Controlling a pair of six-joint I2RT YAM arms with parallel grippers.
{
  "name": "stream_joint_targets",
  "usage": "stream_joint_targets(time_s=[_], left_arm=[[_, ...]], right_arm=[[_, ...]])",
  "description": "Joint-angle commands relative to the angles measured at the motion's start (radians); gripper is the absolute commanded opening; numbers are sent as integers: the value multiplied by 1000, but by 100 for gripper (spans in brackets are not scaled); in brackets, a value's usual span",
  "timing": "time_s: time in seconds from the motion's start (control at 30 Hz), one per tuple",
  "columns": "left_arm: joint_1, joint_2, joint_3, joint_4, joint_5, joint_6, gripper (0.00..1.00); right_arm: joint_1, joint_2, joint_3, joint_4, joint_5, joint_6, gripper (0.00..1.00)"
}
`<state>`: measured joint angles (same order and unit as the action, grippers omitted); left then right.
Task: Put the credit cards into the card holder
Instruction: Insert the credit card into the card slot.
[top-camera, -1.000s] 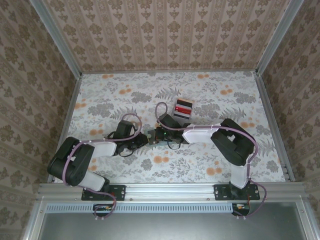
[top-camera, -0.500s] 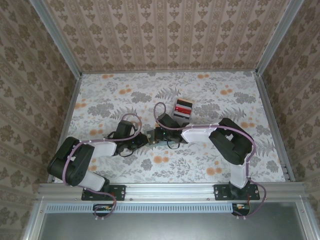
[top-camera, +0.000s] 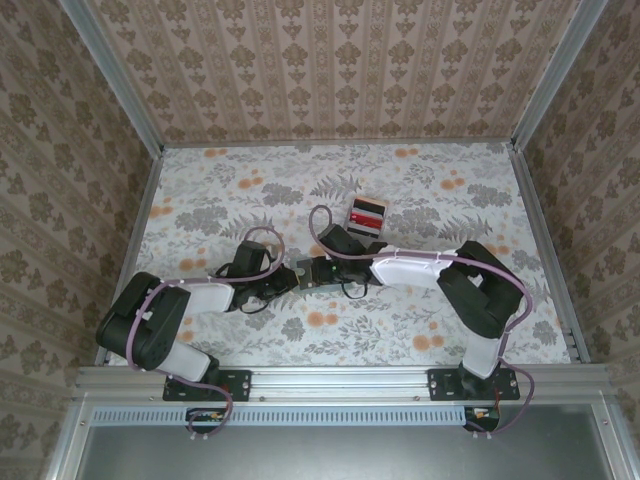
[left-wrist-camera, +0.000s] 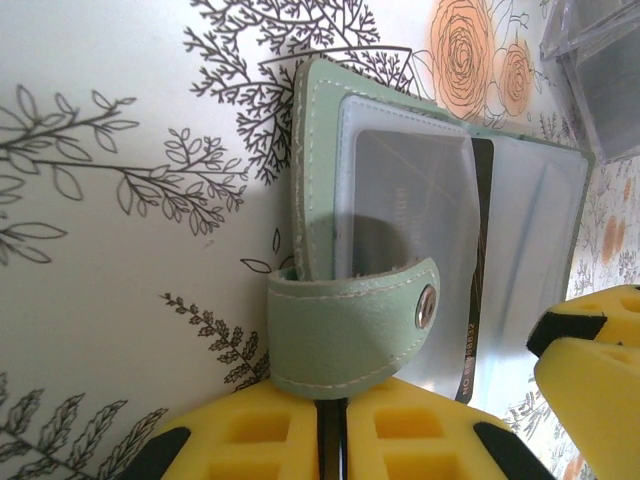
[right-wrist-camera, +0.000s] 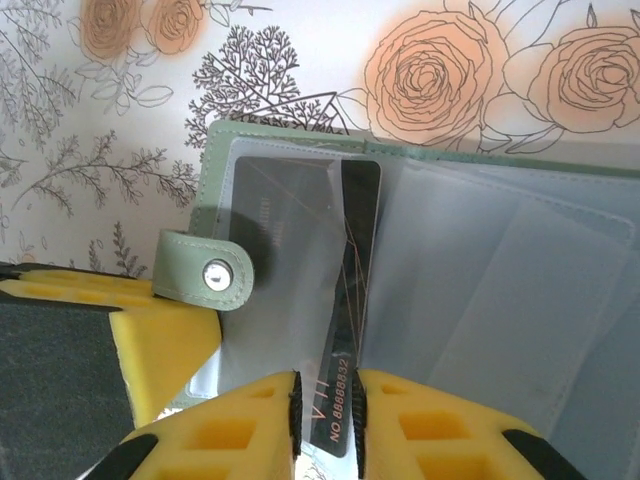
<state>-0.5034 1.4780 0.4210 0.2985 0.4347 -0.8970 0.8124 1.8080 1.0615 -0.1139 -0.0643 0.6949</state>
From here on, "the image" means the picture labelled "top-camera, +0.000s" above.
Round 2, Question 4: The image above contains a pale green card holder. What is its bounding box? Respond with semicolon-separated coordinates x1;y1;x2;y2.
293;257;354;296

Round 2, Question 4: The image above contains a red and grey box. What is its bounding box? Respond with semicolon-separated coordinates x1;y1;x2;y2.
342;196;390;237

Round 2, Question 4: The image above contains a small circuit board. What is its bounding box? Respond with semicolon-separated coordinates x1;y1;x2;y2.
186;407;227;427
463;405;501;432

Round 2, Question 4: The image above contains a grey metal sheet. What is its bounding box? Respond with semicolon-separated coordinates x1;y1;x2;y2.
74;424;619;480

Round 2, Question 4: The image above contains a thin black cable loop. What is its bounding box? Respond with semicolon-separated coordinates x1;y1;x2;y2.
338;281;370;302
238;293;274;316

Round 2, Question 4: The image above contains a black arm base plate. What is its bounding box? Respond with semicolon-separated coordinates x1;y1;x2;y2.
163;368;252;402
427;368;521;402

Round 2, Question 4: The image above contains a wide aluminium frame rail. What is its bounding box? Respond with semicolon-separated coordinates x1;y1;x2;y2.
74;363;617;402

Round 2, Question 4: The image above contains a purple cable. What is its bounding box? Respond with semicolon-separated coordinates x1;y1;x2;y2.
127;227;286;441
308;205;536;441

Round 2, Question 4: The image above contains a thin aluminium rail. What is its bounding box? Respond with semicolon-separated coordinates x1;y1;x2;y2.
162;139;516;150

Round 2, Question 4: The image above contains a slotted grey cable duct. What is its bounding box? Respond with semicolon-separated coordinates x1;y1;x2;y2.
91;405;496;427

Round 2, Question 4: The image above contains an aluminium side rail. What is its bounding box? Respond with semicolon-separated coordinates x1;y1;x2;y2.
94;149;166;366
507;144;594;364

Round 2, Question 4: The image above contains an aluminium frame post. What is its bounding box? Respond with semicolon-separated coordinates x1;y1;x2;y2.
512;0;611;151
58;0;166;154

